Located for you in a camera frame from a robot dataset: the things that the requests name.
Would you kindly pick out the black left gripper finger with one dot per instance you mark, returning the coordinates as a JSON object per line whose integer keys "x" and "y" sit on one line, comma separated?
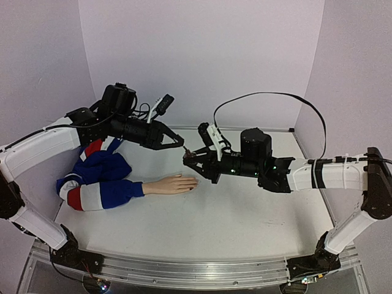
{"x": 174, "y": 144}
{"x": 168, "y": 131}

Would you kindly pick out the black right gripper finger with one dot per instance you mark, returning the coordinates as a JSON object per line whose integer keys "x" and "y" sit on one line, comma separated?
{"x": 202, "y": 169}
{"x": 203, "y": 152}

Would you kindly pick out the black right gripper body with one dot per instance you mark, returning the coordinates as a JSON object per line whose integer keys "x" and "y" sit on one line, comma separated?
{"x": 214, "y": 167}

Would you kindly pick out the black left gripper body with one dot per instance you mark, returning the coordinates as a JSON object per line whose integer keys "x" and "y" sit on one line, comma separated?
{"x": 152, "y": 138}

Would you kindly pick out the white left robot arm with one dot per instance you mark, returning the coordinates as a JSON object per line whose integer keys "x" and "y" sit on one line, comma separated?
{"x": 110, "y": 116}

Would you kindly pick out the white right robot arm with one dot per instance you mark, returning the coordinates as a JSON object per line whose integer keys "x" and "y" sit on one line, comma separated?
{"x": 368, "y": 173}

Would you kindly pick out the mannequin hand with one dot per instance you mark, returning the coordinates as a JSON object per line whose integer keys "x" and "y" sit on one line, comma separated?
{"x": 170, "y": 185}

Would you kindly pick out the blue white red sleeve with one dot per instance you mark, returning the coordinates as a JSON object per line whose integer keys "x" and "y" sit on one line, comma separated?
{"x": 98, "y": 180}

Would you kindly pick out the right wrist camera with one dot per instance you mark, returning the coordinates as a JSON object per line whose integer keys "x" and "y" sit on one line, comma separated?
{"x": 213, "y": 138}

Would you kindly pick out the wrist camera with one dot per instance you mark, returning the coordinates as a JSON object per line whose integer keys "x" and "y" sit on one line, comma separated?
{"x": 160, "y": 107}
{"x": 213, "y": 138}

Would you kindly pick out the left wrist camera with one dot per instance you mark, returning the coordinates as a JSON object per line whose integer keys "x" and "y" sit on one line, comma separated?
{"x": 160, "y": 107}

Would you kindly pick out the aluminium table frame rail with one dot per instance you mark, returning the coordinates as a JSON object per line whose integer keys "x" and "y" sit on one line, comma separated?
{"x": 346, "y": 275}

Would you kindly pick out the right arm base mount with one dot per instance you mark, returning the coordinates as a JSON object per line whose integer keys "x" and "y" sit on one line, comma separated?
{"x": 320, "y": 262}

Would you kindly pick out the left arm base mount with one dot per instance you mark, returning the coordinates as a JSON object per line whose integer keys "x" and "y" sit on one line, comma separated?
{"x": 71, "y": 256}

